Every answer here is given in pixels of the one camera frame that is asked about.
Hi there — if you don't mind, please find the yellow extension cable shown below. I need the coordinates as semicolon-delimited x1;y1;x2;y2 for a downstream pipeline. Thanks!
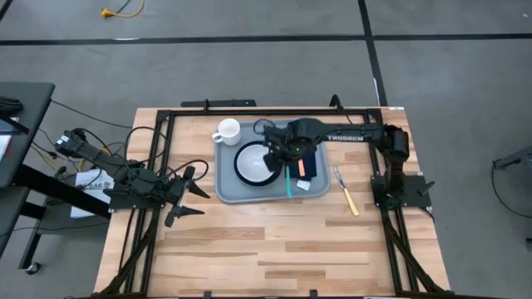
100;0;146;19

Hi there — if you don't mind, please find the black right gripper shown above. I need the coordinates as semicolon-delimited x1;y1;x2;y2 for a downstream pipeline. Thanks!
264;118;328;174

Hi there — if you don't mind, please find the black side desk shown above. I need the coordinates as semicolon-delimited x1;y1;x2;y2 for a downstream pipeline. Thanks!
0;81;113;271

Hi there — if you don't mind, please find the grey plastic tray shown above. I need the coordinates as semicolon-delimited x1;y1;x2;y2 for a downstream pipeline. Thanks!
214;119;332;205

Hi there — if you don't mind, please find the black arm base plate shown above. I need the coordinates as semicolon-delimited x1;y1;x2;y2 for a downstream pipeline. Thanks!
371;174;434;209
103;189;168;211

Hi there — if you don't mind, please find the thin black floor cable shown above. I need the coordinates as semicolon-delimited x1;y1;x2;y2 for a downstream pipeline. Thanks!
50;99;134;130
490;159;532;220

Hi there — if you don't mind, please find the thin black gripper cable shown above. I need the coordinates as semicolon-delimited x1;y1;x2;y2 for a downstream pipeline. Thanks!
253;118;276;137

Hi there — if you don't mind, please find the white ceramic mug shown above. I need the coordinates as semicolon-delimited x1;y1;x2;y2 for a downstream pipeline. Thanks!
211;118;243;147

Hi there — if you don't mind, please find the white ribbed bowl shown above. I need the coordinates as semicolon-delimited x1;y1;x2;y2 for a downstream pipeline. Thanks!
236;144;278;184

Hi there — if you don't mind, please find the white printed paper sheet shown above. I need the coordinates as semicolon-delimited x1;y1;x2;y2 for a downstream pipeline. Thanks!
69;169;116;219

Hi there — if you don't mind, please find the yellow-handled metal fork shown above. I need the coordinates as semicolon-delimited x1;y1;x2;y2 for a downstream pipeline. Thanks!
332;165;360;218

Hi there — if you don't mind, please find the black power strip bar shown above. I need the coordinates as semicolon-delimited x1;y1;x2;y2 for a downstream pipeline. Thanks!
180;98;257;109

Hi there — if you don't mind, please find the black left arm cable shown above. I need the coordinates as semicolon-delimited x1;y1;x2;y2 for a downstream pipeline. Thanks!
123;125;170;178

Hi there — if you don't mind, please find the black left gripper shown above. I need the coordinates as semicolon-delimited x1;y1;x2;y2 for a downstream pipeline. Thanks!
160;165;211;228

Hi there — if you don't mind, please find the grey furniture leg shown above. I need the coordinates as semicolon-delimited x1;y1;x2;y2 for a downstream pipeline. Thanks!
492;145;532;172

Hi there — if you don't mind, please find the dark blue cloth napkin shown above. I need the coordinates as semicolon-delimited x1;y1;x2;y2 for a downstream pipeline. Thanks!
288;153;319;181

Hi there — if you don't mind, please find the black aluminium table frame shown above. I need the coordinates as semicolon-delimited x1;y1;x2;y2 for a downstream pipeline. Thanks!
97;107;456;299

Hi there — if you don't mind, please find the teal-handled metal spoon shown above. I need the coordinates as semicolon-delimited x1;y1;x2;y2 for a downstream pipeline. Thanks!
284;164;294;200

